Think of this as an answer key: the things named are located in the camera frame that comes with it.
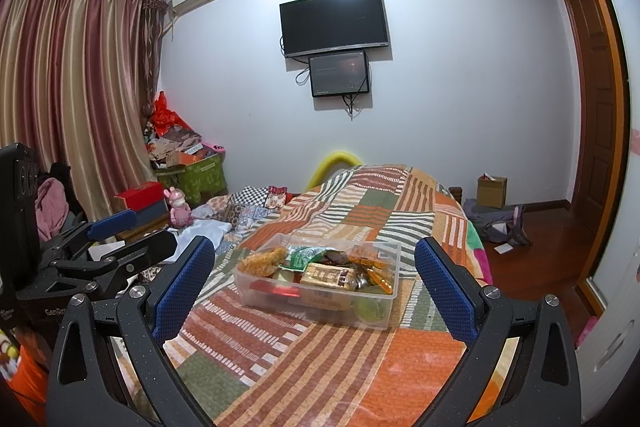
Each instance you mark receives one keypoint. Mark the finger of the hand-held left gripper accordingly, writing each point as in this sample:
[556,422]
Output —
[112,224]
[145,252]

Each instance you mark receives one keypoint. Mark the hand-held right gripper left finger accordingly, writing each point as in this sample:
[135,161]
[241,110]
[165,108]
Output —
[185,282]

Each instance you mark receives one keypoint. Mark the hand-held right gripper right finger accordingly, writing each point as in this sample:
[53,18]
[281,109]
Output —
[445,287]

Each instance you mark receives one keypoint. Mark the shiny red snack packet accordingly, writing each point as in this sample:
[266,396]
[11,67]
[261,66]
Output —
[277,291]

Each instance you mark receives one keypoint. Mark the clear plastic container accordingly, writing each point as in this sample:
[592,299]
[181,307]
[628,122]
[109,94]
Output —
[320,307]

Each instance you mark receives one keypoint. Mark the pink cloth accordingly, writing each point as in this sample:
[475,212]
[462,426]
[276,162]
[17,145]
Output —
[52,207]

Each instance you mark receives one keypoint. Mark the grey box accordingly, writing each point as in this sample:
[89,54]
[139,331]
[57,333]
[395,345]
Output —
[150,217]

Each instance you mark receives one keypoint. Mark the red box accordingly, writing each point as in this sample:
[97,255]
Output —
[140,197]

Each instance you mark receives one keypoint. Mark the pink plush toy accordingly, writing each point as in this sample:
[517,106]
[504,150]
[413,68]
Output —
[179,209]

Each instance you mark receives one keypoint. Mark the pale blue cloth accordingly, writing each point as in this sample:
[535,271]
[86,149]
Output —
[207,232]

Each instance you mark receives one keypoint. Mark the white paper sheet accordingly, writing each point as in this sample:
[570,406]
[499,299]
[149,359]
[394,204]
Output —
[502,248]

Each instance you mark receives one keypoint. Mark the small orange snack packet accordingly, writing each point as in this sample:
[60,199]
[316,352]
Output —
[372,269]

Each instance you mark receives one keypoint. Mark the green round snack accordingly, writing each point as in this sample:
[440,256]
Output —
[370,309]

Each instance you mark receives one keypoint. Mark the grey bag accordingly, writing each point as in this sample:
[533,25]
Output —
[495,219]

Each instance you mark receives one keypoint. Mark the green storage box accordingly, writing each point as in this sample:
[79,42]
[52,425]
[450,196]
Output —
[195,179]

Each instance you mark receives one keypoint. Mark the checkered cloth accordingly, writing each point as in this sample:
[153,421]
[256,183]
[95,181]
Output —
[245,202]

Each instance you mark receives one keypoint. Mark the cardboard box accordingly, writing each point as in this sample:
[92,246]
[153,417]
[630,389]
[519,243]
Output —
[491,193]

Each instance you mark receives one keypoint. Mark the gold brown snack packet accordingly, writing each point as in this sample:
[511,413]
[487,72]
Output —
[330,276]

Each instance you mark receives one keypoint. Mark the green snack packet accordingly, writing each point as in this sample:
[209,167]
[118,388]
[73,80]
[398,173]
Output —
[302,257]

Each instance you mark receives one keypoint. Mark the red plastic bag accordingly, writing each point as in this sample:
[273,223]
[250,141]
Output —
[167,117]

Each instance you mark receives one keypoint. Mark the striped pink curtain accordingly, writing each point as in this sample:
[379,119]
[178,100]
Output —
[70,92]

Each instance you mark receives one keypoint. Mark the patchwork striped blanket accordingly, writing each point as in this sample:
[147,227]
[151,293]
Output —
[310,367]

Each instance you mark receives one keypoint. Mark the yellow foam tube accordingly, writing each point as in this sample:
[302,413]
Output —
[330,159]

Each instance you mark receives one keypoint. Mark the wooden door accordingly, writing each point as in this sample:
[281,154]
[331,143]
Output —
[595,132]

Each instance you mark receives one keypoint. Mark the small black monitor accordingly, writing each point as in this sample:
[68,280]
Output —
[339,74]

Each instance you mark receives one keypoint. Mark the large black television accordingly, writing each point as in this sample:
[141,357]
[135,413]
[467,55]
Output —
[334,24]

